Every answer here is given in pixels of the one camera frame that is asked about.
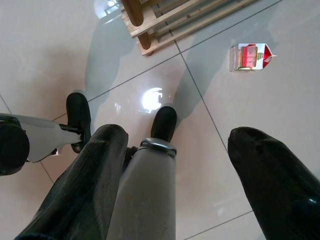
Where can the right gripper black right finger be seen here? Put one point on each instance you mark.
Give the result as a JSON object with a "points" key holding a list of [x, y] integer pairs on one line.
{"points": [[275, 187]]}

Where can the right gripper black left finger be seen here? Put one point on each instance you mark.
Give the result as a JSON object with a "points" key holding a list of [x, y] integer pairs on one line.
{"points": [[85, 180]]}

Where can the red white milk carton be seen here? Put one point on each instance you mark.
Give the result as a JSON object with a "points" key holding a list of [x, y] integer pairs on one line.
{"points": [[250, 57]]}

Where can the silver robot left leg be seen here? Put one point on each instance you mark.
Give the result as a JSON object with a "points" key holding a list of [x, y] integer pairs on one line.
{"points": [[45, 135]]}

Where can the silver robot leg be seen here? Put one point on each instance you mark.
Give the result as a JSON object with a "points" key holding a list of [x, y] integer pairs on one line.
{"points": [[145, 187], [45, 135]]}

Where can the silver robot right leg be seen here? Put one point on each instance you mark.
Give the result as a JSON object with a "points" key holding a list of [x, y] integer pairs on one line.
{"points": [[145, 187]]}

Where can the wooden wine rack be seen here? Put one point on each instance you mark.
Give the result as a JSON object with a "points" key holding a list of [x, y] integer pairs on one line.
{"points": [[143, 41]]}

